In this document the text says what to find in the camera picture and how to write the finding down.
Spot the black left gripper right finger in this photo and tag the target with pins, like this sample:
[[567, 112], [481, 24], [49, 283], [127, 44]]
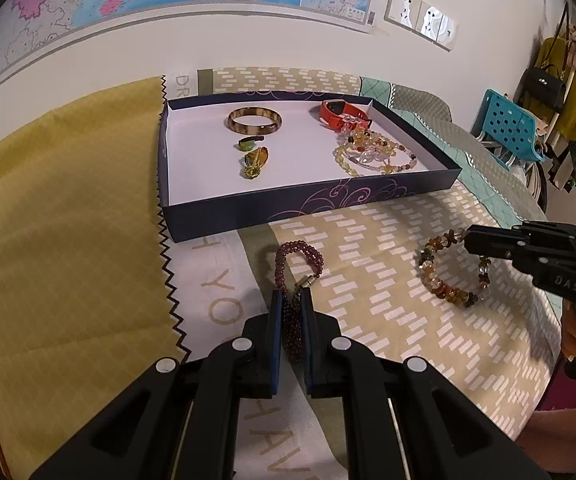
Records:
[[318, 330]]

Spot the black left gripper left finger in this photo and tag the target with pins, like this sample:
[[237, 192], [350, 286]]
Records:
[[263, 360]]

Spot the blue plastic crate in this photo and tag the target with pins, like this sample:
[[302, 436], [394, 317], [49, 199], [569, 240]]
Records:
[[507, 131]]

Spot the orange smart watch band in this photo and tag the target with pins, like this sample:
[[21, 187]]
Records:
[[339, 114]]

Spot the patterned bed sheet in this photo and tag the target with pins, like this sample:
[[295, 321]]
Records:
[[93, 291]]

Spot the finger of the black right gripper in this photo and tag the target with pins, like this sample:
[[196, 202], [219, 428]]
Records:
[[513, 244]]

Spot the tortoiseshell bangle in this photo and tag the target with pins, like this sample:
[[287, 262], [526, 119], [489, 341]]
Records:
[[253, 121]]

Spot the white wall socket panel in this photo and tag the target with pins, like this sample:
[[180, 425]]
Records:
[[423, 19]]

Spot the black handbag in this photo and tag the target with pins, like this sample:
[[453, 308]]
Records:
[[545, 87]]

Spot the navy white jewelry box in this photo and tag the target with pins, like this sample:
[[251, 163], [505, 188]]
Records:
[[203, 190]]

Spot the pink sleeved right forearm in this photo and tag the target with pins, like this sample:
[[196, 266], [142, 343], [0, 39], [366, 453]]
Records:
[[549, 438]]

